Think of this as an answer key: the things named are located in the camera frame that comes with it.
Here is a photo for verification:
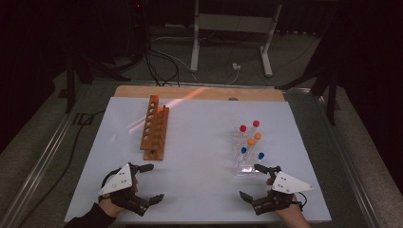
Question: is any white cable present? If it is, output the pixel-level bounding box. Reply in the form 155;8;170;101
151;35;240;86

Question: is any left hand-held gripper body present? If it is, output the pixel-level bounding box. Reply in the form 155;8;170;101
98;161;151;218

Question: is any person's right hand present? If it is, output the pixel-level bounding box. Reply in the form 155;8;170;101
265;178;313;228

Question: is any wooden board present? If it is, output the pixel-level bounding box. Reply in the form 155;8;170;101
113;85;286;103

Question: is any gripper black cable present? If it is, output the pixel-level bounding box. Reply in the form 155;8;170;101
100;168;128;192
296;190;309;213

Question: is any white metal desk frame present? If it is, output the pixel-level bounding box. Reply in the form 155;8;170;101
189;0;283;78

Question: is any black floor cable with connector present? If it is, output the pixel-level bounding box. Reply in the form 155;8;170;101
18;109;106;228

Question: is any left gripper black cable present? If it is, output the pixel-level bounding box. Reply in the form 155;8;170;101
100;168;128;192

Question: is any black metal stand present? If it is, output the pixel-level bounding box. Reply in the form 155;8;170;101
275;18;342;126
63;47;131;114

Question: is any black cable bundle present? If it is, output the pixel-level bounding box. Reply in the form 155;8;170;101
139;44;182;87

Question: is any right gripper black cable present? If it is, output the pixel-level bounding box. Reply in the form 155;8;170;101
296;190;309;213

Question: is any person's left hand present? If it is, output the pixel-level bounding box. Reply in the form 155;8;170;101
98;177;141;219

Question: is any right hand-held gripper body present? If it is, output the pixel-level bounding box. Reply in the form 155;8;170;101
251;170;316;217

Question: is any white table board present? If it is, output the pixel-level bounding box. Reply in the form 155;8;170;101
64;96;333;224

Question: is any clear plastic test tube rack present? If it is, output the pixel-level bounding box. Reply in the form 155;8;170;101
232;126;266;177

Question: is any wooden test tube rack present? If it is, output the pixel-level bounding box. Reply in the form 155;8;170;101
139;94;170;162

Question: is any aluminium rail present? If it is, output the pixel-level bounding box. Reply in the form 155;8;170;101
0;84;91;228
312;91;383;228

